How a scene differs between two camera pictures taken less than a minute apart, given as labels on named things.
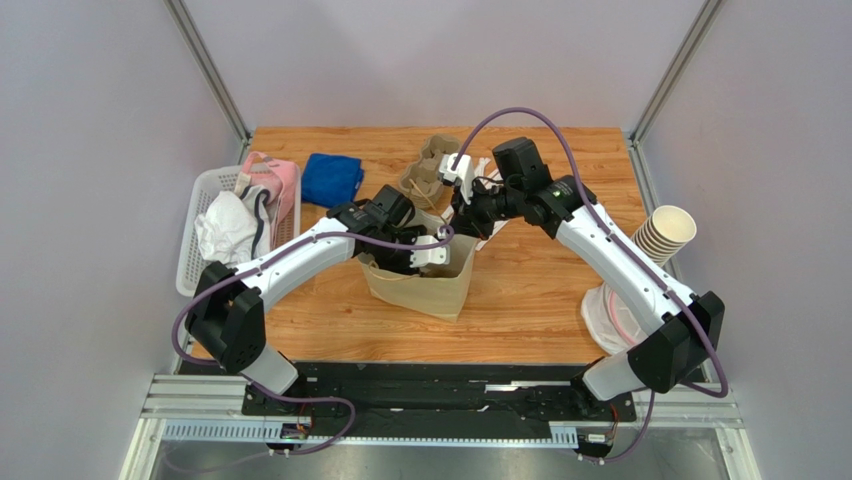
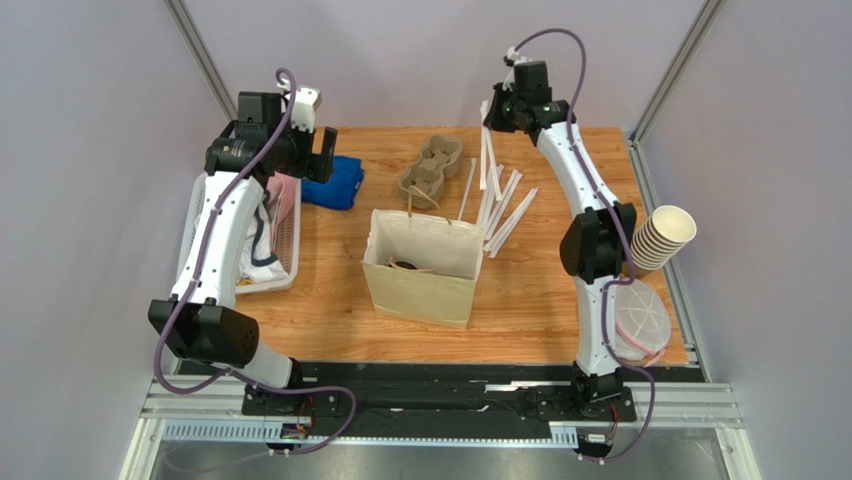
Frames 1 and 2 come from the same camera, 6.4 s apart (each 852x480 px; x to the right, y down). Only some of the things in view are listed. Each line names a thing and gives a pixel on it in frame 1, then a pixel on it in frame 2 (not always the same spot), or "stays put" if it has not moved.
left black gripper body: x=392 y=258 to x=294 y=151
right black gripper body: x=465 y=217 to x=496 y=117
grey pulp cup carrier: x=421 y=181 stays put
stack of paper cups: x=665 y=233 stays put
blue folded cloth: x=331 y=180 stays put
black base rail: x=429 y=393 stays put
